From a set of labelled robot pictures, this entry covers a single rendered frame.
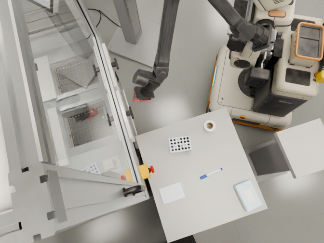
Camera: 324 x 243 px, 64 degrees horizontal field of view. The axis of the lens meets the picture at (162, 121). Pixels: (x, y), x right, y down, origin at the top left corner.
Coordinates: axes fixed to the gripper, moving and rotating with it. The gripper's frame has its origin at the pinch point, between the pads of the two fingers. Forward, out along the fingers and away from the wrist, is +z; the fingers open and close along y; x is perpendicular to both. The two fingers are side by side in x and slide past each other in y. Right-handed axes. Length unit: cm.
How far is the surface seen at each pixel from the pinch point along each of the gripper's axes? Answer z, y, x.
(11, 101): -73, 70, 35
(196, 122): 0.0, -37.3, 16.7
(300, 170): -27, -74, 62
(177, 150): 7.1, -21.8, 29.4
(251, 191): -12, -46, 63
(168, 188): 16, -14, 48
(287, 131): -29, -76, 39
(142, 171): 10.9, 2.2, 36.0
